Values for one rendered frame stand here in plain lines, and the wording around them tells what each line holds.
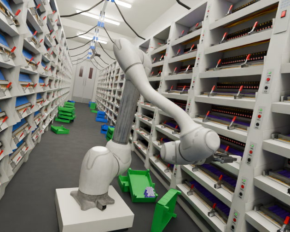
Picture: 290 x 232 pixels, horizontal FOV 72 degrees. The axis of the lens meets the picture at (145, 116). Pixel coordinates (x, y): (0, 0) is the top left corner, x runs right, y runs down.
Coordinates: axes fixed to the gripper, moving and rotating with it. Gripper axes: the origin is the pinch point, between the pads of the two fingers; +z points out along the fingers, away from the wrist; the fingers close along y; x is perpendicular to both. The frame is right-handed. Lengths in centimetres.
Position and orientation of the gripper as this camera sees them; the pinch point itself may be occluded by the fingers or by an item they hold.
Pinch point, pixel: (234, 158)
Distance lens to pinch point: 114.8
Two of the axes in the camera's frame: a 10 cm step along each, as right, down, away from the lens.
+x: 1.8, -9.8, -0.9
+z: 9.3, 1.5, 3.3
